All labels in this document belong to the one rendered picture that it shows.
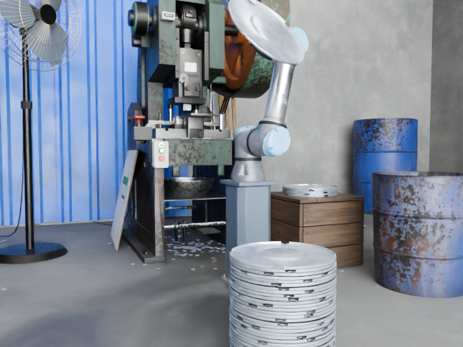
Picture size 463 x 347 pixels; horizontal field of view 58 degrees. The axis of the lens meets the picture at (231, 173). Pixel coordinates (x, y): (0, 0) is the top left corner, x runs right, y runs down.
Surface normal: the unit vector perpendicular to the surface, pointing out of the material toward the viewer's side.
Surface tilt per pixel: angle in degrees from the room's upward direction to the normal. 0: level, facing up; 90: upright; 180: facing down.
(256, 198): 90
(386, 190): 92
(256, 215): 90
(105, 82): 90
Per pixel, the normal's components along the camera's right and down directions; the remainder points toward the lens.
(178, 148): 0.39, 0.04
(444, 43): -0.92, 0.02
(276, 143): 0.57, 0.17
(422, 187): -0.42, 0.08
